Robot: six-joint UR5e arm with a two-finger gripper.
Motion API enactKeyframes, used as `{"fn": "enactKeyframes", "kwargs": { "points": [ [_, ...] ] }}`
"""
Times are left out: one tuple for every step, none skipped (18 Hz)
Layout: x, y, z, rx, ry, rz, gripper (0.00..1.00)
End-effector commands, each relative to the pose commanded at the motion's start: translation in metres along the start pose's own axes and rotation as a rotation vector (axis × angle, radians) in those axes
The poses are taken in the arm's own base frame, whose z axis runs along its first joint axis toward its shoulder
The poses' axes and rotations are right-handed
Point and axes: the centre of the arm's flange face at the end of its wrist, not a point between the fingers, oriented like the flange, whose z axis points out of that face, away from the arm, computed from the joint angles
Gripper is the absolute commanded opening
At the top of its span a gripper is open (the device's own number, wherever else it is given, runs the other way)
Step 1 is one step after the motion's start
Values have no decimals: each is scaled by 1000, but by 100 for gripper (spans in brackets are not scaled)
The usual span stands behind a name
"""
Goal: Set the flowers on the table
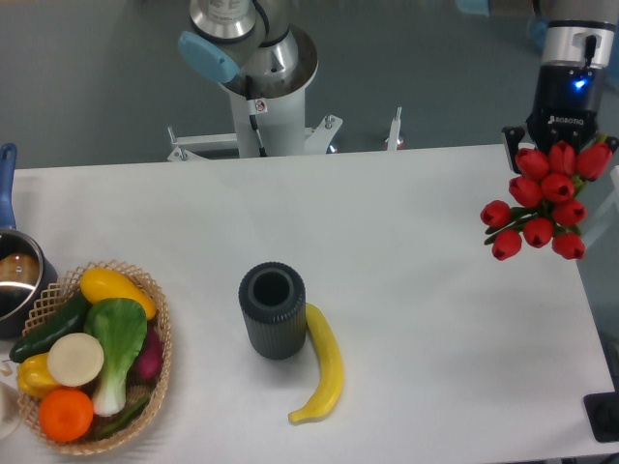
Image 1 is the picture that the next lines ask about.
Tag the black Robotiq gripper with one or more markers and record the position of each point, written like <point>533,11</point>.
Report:
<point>565,108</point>

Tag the red tulip bouquet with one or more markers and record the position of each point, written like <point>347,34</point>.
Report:
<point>547,211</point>

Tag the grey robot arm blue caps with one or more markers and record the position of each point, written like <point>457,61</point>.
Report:
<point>253,51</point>

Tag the black device at table edge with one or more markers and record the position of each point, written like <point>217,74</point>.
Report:
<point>602,413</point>

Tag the dark grey ribbed vase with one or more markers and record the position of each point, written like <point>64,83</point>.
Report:
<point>272,297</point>

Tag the yellow banana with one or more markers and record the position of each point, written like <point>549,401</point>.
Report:
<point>326,396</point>

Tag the purple sweet potato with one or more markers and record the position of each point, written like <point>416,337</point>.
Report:
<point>148,364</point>

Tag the green bok choy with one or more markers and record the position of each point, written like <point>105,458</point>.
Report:
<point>120,326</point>

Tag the yellow squash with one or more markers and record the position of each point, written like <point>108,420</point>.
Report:
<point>99,284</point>

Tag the woven wicker basket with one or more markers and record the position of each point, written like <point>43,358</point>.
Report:
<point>51,299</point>

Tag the dark green chili pepper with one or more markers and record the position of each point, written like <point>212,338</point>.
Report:
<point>123,420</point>

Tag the green cucumber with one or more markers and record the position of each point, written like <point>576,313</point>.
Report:
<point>69,318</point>

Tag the white round radish slice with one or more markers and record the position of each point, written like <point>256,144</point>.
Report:
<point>75,359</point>

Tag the orange fruit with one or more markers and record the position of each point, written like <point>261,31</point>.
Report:
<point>65,415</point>

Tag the yellow bell pepper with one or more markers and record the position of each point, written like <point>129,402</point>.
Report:
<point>34,378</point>

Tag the small white garlic piece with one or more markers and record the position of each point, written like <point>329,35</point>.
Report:
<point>5,369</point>

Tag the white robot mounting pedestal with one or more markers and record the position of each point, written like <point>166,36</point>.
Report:
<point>271,121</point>

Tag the blue handled saucepan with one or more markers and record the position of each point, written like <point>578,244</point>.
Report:
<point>25,271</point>

